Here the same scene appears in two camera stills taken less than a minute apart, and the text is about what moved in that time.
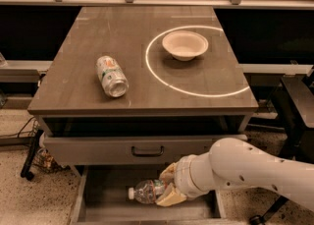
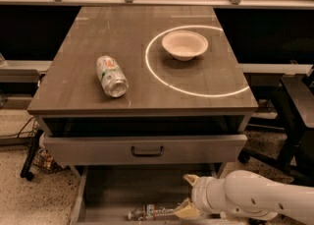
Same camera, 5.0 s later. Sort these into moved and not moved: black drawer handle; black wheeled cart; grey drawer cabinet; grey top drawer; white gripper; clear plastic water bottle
Moved: clear plastic water bottle; white gripper
Not moved: black drawer handle; grey drawer cabinet; black wheeled cart; grey top drawer
